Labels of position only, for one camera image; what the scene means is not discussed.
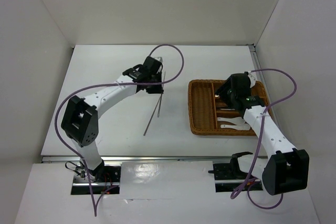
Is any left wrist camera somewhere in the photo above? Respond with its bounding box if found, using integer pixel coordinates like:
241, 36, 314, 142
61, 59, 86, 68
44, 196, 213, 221
155, 57, 163, 63

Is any brown wicker cutlery tray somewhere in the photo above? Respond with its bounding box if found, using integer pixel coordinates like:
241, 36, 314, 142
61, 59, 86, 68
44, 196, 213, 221
188, 79, 256, 136

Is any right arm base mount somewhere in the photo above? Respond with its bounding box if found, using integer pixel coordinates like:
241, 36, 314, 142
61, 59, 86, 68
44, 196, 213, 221
208, 163, 247, 193

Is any aluminium rail right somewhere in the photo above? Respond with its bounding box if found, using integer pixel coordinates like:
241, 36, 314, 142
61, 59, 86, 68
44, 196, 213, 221
247, 44, 265, 84

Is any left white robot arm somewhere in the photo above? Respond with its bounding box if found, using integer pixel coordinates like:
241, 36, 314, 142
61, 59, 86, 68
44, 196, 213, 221
61, 56, 163, 182

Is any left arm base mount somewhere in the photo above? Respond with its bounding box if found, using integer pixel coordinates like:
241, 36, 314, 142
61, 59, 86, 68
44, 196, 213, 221
65, 162, 121, 195

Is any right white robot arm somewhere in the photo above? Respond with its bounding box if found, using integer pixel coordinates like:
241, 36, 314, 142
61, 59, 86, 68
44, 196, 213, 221
215, 72, 309, 196

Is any aluminium rail front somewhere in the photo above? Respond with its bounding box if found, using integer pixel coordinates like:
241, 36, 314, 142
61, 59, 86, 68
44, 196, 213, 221
41, 156, 231, 163

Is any grey chopstick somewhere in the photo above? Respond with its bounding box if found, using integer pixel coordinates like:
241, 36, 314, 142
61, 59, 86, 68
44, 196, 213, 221
157, 71, 166, 118
143, 99, 159, 136

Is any aluminium rail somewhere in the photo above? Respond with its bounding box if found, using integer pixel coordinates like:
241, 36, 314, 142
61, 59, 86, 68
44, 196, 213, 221
41, 156, 231, 163
247, 44, 265, 84

